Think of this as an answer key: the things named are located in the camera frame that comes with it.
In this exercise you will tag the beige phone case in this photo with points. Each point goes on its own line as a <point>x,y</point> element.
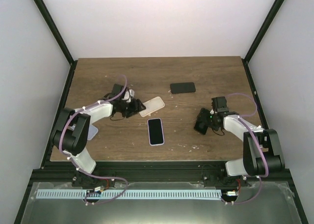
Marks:
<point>152,106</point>

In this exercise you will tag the lavender phone case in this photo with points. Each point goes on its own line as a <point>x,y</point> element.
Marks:
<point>155,144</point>

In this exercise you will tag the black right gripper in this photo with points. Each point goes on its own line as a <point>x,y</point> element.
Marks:
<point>215,128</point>

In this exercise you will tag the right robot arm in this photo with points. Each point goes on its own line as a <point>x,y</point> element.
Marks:
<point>262,152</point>

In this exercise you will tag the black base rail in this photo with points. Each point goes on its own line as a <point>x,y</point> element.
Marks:
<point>209,173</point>

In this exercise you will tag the black frame post left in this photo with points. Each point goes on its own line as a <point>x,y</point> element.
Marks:
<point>54,30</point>

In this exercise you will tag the light blue slotted cable duct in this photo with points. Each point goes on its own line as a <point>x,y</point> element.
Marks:
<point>130,194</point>

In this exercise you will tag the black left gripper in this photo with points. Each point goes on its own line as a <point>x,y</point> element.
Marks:
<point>136,108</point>

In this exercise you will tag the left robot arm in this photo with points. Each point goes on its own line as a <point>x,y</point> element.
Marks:
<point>76,151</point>

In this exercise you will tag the light blue phone case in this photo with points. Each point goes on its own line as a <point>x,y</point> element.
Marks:
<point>92,131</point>

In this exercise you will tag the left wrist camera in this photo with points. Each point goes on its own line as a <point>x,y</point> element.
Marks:
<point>129,94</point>

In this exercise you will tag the black frame post right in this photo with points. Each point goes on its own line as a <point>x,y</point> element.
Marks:
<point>277,4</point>

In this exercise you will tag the white-edged black smartphone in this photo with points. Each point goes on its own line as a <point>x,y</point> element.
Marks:
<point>155,131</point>

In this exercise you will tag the black frame post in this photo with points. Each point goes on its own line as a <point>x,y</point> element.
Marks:
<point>277,4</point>
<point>54,30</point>

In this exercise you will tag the black phone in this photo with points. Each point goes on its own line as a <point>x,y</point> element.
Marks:
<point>202,121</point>
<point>178,88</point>

